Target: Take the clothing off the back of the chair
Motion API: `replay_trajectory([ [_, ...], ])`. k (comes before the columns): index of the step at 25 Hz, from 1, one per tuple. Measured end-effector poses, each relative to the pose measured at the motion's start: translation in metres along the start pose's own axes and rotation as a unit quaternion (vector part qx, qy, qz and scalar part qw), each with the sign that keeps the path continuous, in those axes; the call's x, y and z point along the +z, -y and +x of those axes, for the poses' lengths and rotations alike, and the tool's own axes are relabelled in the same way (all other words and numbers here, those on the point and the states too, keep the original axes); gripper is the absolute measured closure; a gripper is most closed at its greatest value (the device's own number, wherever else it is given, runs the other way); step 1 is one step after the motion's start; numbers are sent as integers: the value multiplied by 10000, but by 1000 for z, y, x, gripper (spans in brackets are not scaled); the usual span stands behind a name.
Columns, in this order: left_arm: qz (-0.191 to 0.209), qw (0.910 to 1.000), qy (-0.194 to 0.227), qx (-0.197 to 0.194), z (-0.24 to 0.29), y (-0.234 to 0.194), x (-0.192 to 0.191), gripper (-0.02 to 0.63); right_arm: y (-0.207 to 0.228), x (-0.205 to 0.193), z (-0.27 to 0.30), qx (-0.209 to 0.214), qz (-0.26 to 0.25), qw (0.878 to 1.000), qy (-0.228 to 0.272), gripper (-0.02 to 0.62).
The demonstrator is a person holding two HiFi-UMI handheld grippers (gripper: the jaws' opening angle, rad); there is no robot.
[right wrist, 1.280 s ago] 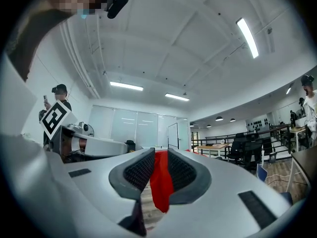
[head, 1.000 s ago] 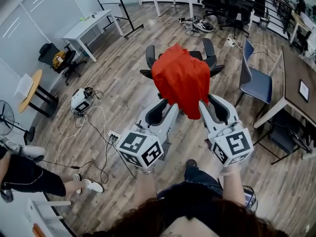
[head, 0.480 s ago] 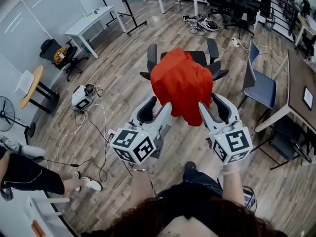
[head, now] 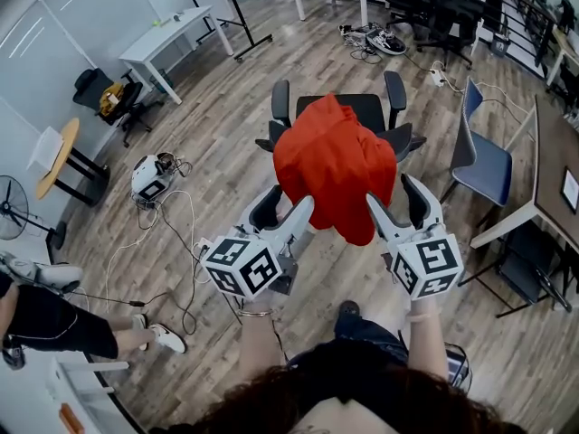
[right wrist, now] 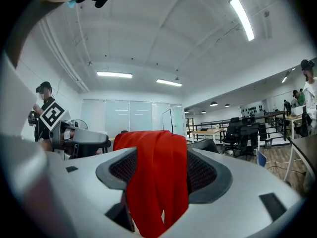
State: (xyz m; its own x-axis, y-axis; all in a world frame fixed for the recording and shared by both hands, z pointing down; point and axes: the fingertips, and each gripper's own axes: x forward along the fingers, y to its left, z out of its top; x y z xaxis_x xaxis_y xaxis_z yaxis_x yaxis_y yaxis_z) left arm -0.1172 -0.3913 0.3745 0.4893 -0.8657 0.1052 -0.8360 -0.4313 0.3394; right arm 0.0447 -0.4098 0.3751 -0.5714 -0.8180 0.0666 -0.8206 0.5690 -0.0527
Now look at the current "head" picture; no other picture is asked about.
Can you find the person's leg in jeans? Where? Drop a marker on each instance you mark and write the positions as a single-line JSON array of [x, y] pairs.
[[366, 337]]

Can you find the blue cushioned chair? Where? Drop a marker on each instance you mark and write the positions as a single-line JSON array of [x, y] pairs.
[[486, 170]]

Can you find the black framed sheet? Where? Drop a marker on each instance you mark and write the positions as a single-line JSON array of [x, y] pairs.
[[570, 190]]

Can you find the round wooden table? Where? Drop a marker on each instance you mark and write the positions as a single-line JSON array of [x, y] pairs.
[[68, 147]]

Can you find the black office chair with bag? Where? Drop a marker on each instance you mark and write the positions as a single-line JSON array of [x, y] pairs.
[[92, 88]]

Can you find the white shelf unit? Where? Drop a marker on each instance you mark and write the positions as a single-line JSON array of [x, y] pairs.
[[81, 391]]

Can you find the black mesh office chair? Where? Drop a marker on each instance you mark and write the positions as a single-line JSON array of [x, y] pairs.
[[434, 2]]

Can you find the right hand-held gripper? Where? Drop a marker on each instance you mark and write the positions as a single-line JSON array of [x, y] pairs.
[[434, 260]]

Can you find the person's left forearm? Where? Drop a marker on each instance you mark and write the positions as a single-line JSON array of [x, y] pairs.
[[258, 342]]

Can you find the person's right forearm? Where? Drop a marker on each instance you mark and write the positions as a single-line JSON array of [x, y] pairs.
[[425, 346]]

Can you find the white rectangular table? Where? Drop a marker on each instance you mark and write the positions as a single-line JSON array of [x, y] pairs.
[[167, 39]]

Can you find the black metal railing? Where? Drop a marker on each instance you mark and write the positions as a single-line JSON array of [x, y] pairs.
[[529, 12]]

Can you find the black whiteboard stand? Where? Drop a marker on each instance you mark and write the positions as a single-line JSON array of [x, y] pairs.
[[240, 21]]

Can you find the small black bin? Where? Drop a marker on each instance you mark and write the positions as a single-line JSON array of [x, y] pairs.
[[500, 45]]

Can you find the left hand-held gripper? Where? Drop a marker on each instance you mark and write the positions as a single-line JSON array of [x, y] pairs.
[[244, 267]]

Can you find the black office chair with armrests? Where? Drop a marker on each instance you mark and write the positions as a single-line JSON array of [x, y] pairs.
[[362, 111]]

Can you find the person's black top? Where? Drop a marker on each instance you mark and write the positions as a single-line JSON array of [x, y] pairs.
[[344, 373]]

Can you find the person's dark shoe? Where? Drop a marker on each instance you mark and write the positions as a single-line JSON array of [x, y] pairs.
[[349, 308]]

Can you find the white power adapter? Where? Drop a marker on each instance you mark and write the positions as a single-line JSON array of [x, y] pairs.
[[205, 243]]

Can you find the red clothing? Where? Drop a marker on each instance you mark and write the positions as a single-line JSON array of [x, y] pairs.
[[330, 170]]

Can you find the white power strip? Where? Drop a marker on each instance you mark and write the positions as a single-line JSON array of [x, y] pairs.
[[437, 77]]

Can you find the yellow bag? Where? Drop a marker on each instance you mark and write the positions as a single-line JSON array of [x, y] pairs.
[[111, 100]]

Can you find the orange box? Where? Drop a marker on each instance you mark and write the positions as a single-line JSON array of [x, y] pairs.
[[71, 418]]

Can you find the striped device at hip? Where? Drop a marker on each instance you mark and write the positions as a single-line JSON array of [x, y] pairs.
[[459, 366]]

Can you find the black chair with metal legs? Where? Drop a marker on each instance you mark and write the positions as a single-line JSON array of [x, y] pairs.
[[524, 269]]

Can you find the dark wooden desk white legs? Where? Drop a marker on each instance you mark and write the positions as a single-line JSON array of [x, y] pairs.
[[556, 161]]

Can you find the black standing fan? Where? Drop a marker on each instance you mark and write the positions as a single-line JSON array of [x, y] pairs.
[[13, 208]]

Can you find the small grey object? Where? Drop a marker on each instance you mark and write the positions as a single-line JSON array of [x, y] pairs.
[[178, 16]]

